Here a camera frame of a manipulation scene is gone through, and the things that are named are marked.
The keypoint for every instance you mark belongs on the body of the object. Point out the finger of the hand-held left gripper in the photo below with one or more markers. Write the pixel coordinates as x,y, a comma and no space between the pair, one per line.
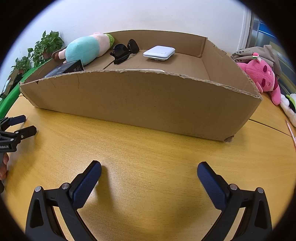
27,132
16,119

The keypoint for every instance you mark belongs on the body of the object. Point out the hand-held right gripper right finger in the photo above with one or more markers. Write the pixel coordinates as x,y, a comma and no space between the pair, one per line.
211,185

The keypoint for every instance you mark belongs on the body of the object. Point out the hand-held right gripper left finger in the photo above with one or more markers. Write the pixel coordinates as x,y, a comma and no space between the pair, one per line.
86,185

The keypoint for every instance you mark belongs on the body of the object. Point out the brown cardboard box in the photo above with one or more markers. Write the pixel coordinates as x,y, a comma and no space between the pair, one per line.
138,104

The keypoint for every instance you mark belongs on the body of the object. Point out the black sunglasses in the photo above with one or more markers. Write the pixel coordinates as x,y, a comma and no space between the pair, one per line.
121,52

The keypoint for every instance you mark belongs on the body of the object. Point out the white phone case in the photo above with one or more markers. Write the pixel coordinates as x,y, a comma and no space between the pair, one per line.
150,70

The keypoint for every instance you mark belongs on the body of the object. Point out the light blue device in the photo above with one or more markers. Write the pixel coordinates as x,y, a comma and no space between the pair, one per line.
159,52

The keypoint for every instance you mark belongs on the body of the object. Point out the person's left hand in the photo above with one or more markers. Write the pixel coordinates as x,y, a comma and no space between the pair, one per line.
3,167

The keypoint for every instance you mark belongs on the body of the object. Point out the green curved tube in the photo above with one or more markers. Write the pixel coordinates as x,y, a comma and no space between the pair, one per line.
13,92

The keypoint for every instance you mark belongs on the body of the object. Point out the small green potted plant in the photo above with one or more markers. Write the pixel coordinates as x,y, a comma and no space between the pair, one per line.
22,63

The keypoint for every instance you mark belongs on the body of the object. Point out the small black product box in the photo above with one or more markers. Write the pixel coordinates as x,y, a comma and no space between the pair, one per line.
69,67

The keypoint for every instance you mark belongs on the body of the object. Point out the large green potted plant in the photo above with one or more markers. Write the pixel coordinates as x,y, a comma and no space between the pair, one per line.
48,41

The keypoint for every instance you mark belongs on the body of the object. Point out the copper rod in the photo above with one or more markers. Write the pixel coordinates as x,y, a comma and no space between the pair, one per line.
291,134

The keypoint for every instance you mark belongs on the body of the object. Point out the teal and pink plush toy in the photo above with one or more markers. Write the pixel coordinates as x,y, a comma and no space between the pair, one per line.
85,48

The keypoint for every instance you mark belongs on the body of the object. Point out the white plush toy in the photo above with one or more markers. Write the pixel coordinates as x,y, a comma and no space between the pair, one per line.
290,106

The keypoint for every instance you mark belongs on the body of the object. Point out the beige printed cloth bag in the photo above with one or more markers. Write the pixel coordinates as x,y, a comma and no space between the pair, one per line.
266,52

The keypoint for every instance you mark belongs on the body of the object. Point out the metal door frame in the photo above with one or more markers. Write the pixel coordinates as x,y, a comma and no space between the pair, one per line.
254,30

